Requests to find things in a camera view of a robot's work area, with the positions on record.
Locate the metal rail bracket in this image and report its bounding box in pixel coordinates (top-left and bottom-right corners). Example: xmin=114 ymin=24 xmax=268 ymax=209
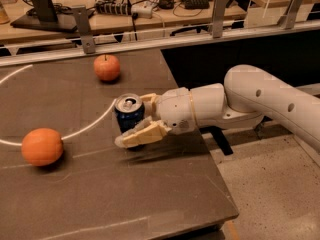
xmin=277 ymin=0 xmax=303 ymax=29
xmin=211 ymin=0 xmax=228 ymax=38
xmin=71 ymin=5 xmax=95 ymax=54

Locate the metal rail bracket middle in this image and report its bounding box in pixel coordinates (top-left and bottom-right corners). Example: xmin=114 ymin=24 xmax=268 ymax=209
xmin=211 ymin=0 xmax=228 ymax=38

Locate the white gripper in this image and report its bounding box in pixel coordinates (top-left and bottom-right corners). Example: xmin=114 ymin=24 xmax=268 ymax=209
xmin=115 ymin=87 xmax=196 ymax=148

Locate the black power strip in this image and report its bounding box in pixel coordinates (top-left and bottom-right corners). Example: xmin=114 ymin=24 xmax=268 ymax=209
xmin=95 ymin=1 xmax=131 ymax=16

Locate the white power adapter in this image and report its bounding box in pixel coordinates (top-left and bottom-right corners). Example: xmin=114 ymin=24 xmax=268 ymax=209
xmin=131 ymin=5 xmax=152 ymax=19

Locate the metal rail bracket left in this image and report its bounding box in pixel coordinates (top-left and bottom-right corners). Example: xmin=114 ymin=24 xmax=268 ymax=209
xmin=71 ymin=5 xmax=95 ymax=54

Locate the red apple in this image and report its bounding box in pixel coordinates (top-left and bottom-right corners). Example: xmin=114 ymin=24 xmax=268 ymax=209
xmin=94 ymin=54 xmax=120 ymax=81

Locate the blue pepsi can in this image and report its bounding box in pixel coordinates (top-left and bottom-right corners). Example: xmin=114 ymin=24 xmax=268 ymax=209
xmin=114 ymin=93 xmax=145 ymax=133

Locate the black monitor stand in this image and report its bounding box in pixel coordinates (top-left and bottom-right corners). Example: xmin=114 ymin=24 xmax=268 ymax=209
xmin=10 ymin=0 xmax=96 ymax=34

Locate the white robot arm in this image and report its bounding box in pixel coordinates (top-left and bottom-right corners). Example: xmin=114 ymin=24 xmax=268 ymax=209
xmin=114 ymin=65 xmax=320 ymax=151

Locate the orange fruit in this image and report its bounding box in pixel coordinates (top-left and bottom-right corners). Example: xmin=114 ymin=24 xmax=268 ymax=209
xmin=21 ymin=128 xmax=63 ymax=166

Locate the metal rail bracket right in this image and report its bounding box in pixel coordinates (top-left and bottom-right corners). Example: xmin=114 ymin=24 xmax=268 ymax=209
xmin=277 ymin=0 xmax=303 ymax=29

